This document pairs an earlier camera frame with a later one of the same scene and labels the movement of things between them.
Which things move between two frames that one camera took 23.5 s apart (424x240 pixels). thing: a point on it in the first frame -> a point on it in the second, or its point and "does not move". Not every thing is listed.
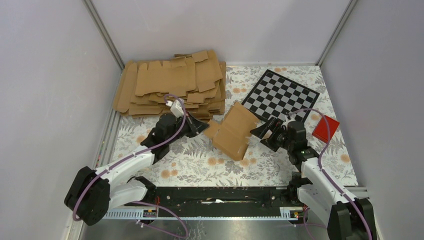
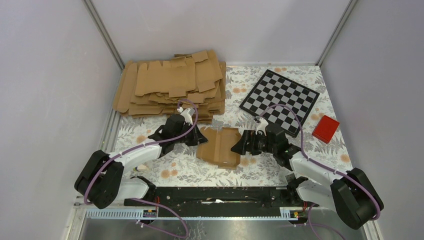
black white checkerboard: [275, 95] does not move
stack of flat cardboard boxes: [199, 80] does not move
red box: [321, 129] does not move
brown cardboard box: [230, 137] -> [217, 149]
